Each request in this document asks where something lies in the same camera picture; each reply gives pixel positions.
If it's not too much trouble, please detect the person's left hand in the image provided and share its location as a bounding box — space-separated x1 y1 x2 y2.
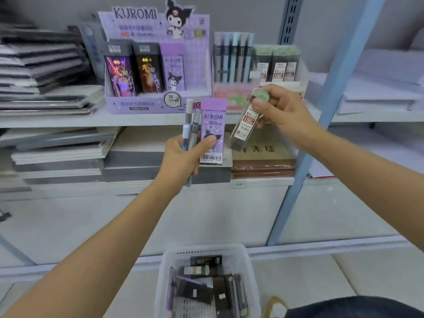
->
158 134 218 196

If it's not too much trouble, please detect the person's right hand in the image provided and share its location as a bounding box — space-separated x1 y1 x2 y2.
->
251 84 327 153

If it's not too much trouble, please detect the grey mechanical pencil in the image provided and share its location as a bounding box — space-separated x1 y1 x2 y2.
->
185 109 202 188

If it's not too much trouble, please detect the purple cartoon lead case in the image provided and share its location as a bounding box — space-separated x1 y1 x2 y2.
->
199 97 228 166

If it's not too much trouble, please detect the clear green-capped lead case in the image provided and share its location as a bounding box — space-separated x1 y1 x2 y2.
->
227 88 271 152

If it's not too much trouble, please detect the white and blue mechanical pencil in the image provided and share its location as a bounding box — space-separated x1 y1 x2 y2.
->
181 98 194 151

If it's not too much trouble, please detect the person's right forearm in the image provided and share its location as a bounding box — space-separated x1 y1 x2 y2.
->
297 127 424 254

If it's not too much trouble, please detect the person's left forearm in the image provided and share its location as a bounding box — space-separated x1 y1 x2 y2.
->
0 177 183 318

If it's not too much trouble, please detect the green-capped dark lead case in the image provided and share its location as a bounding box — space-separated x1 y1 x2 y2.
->
271 45 289 83
285 45 301 82
254 45 274 82

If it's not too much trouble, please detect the stack of brown notebooks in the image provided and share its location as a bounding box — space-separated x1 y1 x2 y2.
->
231 126 297 180

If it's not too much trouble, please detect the stack of grey books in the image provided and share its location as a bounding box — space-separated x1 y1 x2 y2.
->
102 126 233 185

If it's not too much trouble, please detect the purple cartoon display box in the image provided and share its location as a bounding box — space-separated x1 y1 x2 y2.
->
97 0 213 115

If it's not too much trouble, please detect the lilac cartoon lead box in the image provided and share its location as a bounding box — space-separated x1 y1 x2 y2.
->
160 42 186 92

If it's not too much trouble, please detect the red-edged white paper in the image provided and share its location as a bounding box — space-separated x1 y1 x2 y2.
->
309 158 336 179

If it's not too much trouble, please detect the dark orange glowing lead box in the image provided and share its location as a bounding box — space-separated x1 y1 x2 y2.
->
132 42 165 94

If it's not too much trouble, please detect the grey slotted shelf upright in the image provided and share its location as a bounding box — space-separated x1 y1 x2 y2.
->
278 0 305 47

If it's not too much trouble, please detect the white shelf board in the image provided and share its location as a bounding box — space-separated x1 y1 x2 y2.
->
0 176 413 283
0 99 424 129

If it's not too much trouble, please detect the dark purple glowing lead box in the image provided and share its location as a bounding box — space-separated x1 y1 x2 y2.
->
104 41 138 98

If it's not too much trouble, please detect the stack of white paper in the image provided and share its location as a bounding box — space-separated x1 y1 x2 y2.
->
305 46 424 115

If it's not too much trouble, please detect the white plastic basket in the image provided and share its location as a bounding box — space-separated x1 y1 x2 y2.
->
154 243 263 318

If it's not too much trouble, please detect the black lead case white label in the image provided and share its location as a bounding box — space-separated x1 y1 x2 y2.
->
178 264 220 279

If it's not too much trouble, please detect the stack of pale sketch pads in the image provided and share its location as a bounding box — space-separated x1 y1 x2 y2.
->
0 127 120 186

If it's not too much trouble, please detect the purple pen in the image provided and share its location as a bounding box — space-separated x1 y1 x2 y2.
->
166 266 177 312

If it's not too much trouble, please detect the grey blister pack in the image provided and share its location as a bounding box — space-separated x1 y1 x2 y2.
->
67 21 108 80

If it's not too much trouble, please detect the grey pen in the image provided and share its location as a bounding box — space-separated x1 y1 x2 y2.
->
228 275 241 318
236 274 250 318

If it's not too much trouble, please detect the stack of dark notebooks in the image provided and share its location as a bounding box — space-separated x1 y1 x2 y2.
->
0 22 107 117

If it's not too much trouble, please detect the person's blue jeans leg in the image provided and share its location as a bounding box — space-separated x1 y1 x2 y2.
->
284 295 424 318

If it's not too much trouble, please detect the blue metal shelf post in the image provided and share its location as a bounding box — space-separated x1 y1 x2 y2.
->
266 0 389 247

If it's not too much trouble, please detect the yellow strap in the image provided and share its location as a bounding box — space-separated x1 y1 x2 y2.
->
264 295 289 318

